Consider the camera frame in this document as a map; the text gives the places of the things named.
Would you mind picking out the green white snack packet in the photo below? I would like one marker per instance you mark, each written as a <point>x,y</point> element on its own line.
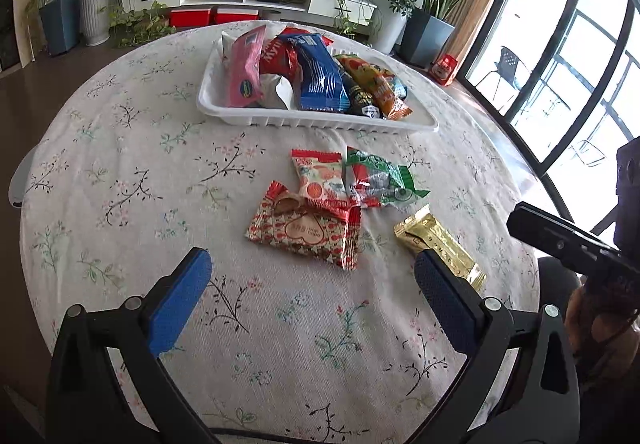
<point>374,182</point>

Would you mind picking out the orange snack packet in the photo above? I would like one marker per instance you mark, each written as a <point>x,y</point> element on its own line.
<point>372,81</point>

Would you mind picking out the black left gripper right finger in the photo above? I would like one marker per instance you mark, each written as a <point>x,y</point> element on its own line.
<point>454,302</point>

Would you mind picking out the dark black snack packet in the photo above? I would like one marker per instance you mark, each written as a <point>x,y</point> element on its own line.
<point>361,101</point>

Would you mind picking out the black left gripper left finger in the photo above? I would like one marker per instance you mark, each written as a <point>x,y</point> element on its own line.
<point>171,301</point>

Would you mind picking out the red heart pattern snack packet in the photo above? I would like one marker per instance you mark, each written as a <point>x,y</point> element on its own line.
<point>290,222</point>

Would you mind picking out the red Mylikes snack bag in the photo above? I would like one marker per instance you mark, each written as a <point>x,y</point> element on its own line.
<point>279,56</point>

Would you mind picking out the gold snack bar packet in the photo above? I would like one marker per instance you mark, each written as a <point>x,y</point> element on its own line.
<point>423,231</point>

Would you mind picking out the teal snack packet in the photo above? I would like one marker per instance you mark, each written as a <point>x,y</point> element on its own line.
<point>398,87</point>

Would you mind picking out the floral white tablecloth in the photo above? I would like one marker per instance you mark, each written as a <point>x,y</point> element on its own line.
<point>305,329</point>

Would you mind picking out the small grey pot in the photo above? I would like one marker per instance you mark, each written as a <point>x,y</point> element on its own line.
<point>274,15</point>

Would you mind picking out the blue snack packet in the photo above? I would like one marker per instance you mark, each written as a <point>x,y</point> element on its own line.
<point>321,89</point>

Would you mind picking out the white pot plant right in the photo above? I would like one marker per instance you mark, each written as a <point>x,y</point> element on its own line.
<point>388,21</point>

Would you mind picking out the red storage box left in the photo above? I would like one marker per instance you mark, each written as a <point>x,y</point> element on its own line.
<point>190,17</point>

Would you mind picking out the trailing plant on console left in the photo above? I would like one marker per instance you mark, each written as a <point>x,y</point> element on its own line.
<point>136,22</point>

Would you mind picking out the lychee print snack packet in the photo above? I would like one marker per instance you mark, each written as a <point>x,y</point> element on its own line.
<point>320,177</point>

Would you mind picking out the grey round stool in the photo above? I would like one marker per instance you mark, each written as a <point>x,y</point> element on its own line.
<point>18,183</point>

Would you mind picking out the white ribbed pot plant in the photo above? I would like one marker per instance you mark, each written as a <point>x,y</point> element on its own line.
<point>95,21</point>

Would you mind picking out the person's right hand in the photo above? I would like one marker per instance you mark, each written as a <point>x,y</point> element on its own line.
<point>604,344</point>

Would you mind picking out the red gift box on floor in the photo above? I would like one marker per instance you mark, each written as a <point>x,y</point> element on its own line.
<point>444,69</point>

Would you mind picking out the red storage box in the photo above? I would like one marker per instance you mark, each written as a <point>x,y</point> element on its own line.
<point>190,17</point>
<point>224,15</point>

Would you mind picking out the pink snack packet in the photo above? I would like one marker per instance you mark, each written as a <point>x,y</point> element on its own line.
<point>244,87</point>

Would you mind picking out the black balcony chair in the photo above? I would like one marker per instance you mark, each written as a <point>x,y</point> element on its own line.
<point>505,70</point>

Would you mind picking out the red storage box right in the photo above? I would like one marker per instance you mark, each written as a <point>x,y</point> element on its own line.
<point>224,15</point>

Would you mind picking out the white plastic tray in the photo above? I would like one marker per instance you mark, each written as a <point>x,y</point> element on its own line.
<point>210,98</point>

